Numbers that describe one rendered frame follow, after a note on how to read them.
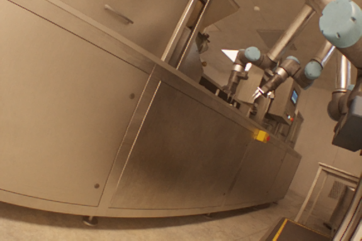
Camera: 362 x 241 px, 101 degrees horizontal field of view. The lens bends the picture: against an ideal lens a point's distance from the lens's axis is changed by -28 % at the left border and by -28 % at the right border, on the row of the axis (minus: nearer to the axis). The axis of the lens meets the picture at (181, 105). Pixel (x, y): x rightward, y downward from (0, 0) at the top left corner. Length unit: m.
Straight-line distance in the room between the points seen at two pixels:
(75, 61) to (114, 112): 0.23
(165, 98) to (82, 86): 0.34
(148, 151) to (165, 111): 0.18
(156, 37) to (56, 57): 0.52
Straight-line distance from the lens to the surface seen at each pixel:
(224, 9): 1.44
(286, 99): 1.96
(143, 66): 0.76
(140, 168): 0.88
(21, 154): 0.73
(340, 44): 0.64
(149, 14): 1.00
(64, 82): 0.67
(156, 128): 0.84
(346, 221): 1.07
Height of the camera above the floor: 0.62
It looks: 4 degrees up
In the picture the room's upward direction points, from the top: 23 degrees clockwise
